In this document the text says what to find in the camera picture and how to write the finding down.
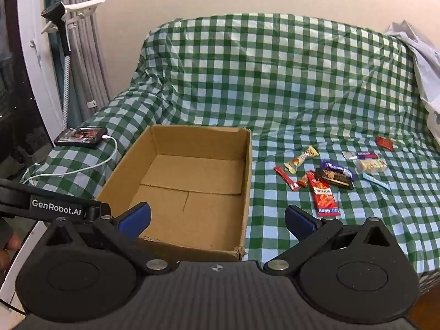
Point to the person's left hand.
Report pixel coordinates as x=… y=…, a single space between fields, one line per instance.
x=13 y=245

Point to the black smartphone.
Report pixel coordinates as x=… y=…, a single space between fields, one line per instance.
x=88 y=137

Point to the yellow cow snack bar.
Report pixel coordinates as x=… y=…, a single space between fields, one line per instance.
x=293 y=165

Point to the black garment steamer head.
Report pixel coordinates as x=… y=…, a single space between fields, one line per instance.
x=55 y=16

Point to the white purple pink bar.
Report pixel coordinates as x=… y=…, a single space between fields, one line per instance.
x=359 y=155

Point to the small red candy pack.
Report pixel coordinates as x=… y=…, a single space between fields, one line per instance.
x=304 y=180

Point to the light blue snack stick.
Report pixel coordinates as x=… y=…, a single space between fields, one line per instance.
x=377 y=182

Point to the green checkered sofa cover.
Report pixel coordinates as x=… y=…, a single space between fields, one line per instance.
x=293 y=82

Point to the dark brown chocolate bar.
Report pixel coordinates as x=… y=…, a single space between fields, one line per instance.
x=334 y=178

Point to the grey curtain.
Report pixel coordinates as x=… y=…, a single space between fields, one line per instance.
x=82 y=78

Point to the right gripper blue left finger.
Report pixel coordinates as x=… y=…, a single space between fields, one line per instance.
x=135 y=221

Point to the red square sachet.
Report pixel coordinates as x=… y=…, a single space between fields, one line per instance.
x=385 y=143

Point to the brown cardboard box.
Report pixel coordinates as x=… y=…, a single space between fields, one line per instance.
x=197 y=183

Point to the large red snack packet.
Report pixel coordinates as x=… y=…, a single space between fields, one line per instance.
x=325 y=203

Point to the thin red snack stick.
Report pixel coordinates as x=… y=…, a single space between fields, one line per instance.
x=289 y=182

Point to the clear nut snack pack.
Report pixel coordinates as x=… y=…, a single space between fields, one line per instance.
x=371 y=166

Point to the purple chocolate wrapper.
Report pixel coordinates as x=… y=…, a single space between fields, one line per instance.
x=332 y=166

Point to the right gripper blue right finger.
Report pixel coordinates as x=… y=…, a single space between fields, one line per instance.
x=299 y=223

